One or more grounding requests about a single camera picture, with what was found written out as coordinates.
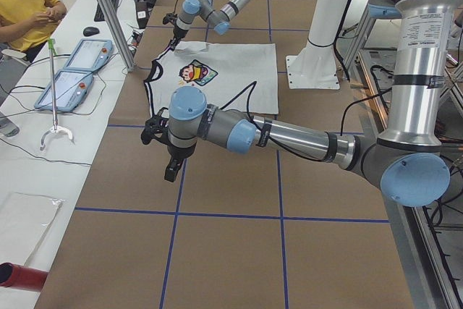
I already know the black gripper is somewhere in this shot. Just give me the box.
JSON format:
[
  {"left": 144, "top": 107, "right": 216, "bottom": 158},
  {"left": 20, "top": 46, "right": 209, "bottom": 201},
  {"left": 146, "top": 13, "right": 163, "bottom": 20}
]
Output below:
[
  {"left": 169, "top": 25, "right": 189, "bottom": 51},
  {"left": 164, "top": 143, "right": 197, "bottom": 182}
]

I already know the grey cartoon print t-shirt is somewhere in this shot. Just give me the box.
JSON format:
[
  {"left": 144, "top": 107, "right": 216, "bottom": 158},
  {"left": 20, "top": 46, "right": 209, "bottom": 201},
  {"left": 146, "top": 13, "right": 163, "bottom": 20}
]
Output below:
[{"left": 144, "top": 41, "right": 279, "bottom": 114}]

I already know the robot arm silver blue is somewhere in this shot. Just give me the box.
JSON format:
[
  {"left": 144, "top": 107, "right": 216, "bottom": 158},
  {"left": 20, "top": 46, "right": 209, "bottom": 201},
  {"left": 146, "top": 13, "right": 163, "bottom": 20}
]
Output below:
[
  {"left": 162, "top": 0, "right": 462, "bottom": 207},
  {"left": 169, "top": 0, "right": 251, "bottom": 51}
]

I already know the black box with label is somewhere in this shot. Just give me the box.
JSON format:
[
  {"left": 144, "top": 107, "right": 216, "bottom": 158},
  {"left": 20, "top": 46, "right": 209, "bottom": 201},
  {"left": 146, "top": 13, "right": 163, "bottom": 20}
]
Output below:
[{"left": 134, "top": 0, "right": 149, "bottom": 29}]

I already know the black keyboard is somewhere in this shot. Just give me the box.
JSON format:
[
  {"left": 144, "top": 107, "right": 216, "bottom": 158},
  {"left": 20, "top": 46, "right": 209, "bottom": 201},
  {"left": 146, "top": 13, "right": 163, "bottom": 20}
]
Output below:
[{"left": 93, "top": 0, "right": 122, "bottom": 22}]

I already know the upper blue teach pendant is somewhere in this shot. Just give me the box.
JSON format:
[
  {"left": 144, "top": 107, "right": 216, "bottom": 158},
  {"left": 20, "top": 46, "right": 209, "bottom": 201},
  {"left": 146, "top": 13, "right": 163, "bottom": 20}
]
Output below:
[{"left": 64, "top": 38, "right": 114, "bottom": 72}]

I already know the blue teach pendant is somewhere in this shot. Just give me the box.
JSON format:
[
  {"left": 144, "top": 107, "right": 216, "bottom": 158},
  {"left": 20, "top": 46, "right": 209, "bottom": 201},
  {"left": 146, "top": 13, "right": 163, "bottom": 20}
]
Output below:
[
  {"left": 54, "top": 69, "right": 93, "bottom": 113},
  {"left": 64, "top": 38, "right": 114, "bottom": 72}
]

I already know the black computer mouse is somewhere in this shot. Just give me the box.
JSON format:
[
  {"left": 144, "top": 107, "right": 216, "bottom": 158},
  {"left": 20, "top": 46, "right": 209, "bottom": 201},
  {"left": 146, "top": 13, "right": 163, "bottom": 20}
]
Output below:
[{"left": 82, "top": 26, "right": 100, "bottom": 37}]

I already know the lower blue teach pendant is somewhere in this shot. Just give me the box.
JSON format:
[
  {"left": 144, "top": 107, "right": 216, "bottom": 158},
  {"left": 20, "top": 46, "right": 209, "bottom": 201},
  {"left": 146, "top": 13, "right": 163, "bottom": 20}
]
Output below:
[{"left": 54, "top": 69, "right": 93, "bottom": 113}]

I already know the metal reacher grabber tool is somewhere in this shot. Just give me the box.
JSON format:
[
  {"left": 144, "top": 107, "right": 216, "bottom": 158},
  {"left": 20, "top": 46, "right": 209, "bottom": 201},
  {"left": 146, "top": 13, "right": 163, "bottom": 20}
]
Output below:
[{"left": 40, "top": 38, "right": 74, "bottom": 151}]

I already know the person in yellow shirt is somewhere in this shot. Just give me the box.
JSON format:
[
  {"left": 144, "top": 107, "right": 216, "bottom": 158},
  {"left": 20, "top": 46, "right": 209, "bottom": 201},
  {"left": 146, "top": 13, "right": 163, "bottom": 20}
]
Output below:
[{"left": 1, "top": 0, "right": 67, "bottom": 62}]

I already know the clear plastic bag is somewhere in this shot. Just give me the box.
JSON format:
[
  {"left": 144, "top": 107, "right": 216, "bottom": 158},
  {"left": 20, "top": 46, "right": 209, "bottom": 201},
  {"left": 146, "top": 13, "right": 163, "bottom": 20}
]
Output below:
[{"left": 1, "top": 192, "right": 64, "bottom": 266}]

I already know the red cylinder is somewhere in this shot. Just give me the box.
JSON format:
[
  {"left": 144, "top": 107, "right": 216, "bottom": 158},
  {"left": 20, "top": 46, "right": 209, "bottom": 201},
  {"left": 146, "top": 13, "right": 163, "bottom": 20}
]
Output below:
[{"left": 1, "top": 263, "right": 48, "bottom": 292}]

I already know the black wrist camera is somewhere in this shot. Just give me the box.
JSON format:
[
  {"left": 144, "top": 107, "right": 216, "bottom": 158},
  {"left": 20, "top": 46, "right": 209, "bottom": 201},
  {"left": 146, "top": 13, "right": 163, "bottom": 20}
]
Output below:
[
  {"left": 162, "top": 12, "right": 177, "bottom": 25},
  {"left": 140, "top": 107, "right": 169, "bottom": 145}
]

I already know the aluminium frame post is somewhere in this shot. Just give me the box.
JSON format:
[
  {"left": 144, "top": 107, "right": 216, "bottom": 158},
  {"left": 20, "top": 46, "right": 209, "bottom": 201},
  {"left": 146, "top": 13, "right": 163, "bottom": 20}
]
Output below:
[{"left": 97, "top": 0, "right": 135, "bottom": 72}]

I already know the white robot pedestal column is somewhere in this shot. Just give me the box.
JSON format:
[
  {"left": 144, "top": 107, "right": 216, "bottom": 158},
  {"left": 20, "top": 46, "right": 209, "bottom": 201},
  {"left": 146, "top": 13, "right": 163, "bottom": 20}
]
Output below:
[{"left": 286, "top": 0, "right": 349, "bottom": 90}]

